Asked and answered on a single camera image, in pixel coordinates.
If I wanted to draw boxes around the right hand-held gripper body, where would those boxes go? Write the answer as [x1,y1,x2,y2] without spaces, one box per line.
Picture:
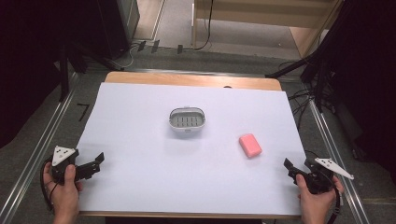
[304,157,355,195]

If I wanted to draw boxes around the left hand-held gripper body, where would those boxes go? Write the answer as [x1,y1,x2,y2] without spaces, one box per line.
[50,145,79,185]

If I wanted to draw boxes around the person's right hand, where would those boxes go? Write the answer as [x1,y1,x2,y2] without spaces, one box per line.
[294,173,345,218]

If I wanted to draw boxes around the person's left hand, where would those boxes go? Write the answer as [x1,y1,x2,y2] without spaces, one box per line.
[42,161,84,218]

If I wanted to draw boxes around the pink soap bar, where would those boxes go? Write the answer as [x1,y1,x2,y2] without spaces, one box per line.
[238,133,263,159]

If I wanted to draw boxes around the white table sheet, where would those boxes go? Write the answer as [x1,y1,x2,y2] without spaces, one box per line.
[75,81,308,217]

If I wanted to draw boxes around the white grey soap dish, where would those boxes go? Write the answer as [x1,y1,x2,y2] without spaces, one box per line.
[168,106,207,133]

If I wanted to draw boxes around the black tripod stand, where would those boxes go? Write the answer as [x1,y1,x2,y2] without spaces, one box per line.
[264,0,356,114]

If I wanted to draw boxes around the black cabinet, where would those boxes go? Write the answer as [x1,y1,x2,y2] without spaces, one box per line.
[92,0,141,60]

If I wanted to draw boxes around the light wooden shelf unit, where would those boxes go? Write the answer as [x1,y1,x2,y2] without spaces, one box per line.
[191,0,345,60]

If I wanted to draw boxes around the metal floor rail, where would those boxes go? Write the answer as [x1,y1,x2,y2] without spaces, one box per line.
[306,92,372,224]
[0,72,80,224]

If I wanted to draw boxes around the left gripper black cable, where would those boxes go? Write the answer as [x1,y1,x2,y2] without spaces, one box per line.
[39,157,55,213]

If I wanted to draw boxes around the black floor cables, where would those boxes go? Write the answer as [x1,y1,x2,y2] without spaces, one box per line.
[278,60,316,130]

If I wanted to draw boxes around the white floor cable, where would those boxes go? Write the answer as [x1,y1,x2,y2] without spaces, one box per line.
[106,43,141,71]

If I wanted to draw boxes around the hanging black cable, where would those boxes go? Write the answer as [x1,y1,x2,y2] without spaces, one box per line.
[193,0,215,51]

